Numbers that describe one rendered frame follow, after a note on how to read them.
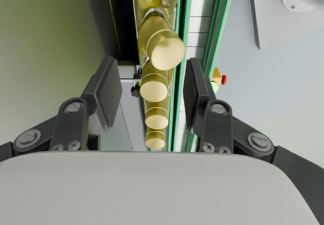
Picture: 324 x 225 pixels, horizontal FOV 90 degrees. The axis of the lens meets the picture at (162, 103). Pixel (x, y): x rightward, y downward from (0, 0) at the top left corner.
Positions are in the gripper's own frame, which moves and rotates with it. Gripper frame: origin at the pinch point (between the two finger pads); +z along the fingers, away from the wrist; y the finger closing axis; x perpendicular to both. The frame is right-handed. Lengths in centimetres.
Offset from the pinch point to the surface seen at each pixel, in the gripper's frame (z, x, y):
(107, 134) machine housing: 19.0, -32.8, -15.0
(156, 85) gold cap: 6.5, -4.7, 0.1
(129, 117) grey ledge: 35, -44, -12
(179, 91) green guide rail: 26.3, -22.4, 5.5
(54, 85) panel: 7.3, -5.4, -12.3
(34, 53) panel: 7.1, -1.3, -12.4
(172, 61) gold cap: 5.6, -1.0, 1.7
